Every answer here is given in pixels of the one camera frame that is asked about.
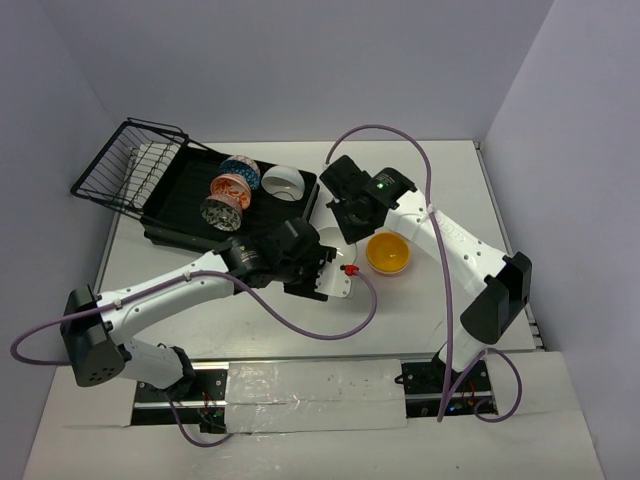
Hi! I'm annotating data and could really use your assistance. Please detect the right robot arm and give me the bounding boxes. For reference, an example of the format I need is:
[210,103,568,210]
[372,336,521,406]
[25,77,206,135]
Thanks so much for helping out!
[320,155,532,391]

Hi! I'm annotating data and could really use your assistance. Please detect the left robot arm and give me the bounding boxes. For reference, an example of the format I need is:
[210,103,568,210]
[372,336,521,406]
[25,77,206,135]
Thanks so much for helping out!
[60,219,336,399]

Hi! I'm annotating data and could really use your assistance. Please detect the white bowl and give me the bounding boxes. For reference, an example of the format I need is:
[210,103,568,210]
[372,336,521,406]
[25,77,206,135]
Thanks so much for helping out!
[318,226,357,272]
[261,165,306,201]

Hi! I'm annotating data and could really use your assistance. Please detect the blue patterned bowl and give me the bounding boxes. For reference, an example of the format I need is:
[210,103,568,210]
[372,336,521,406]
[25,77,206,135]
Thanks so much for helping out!
[220,155,261,191]

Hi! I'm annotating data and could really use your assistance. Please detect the black drainer tray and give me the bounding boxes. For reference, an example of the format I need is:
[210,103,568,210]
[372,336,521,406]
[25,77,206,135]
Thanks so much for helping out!
[142,142,321,275]

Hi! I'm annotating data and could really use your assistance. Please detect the white cardboard sheet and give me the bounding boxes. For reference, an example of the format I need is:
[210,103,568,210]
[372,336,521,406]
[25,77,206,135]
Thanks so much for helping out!
[23,367,135,479]

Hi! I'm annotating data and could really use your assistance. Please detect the black mounting rail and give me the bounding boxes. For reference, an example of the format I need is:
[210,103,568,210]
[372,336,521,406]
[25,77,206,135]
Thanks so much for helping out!
[131,360,495,433]

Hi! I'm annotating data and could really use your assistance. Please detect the white taped sheet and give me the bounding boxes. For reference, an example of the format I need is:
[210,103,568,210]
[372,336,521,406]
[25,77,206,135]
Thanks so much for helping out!
[225,359,407,434]

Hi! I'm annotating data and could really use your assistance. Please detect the black wire dish rack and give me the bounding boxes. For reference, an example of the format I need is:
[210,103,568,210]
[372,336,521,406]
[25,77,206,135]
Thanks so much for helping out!
[70,117,200,219]

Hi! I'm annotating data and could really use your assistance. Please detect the orange floral bowl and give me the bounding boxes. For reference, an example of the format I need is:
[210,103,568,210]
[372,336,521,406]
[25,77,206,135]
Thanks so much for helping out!
[210,174,252,210]

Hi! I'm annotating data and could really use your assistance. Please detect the yellow bowl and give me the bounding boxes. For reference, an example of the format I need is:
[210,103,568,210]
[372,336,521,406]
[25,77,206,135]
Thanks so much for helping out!
[365,232,411,275]

